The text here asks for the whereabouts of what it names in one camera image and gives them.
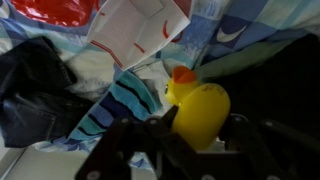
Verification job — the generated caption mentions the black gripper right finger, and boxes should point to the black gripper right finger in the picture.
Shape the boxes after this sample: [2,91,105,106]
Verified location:
[218,113,320,180]

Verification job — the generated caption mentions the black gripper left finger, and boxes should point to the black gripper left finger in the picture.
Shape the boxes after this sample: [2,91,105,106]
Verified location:
[74,105,214,180]

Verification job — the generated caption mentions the yellow rubber duck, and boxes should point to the yellow rubber duck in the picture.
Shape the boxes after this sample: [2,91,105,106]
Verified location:
[163,65,232,152]

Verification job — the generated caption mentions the white red-print gift bag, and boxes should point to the white red-print gift bag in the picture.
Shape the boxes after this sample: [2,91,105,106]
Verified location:
[85,0,195,72]

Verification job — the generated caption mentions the red plastic bag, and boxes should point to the red plastic bag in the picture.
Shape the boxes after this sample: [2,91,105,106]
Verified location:
[9,0,102,28]

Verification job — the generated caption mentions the teal navy striped cloth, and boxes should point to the teal navy striped cloth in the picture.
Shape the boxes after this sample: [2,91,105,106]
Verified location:
[65,70,165,145]

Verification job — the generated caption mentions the black garment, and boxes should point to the black garment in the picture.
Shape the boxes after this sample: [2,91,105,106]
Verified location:
[199,32,320,143]

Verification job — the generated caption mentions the white cloth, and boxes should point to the white cloth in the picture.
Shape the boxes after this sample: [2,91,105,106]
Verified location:
[64,49,175,108]

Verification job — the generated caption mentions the green cloth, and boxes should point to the green cloth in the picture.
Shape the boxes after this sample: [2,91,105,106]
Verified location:
[194,39,295,82]

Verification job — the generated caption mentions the dark blue jeans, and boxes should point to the dark blue jeans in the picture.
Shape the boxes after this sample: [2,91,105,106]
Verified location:
[0,35,96,150]

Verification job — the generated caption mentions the blue white plaid bed sheet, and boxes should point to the blue white plaid bed sheet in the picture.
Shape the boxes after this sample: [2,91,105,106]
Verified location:
[0,0,320,169]

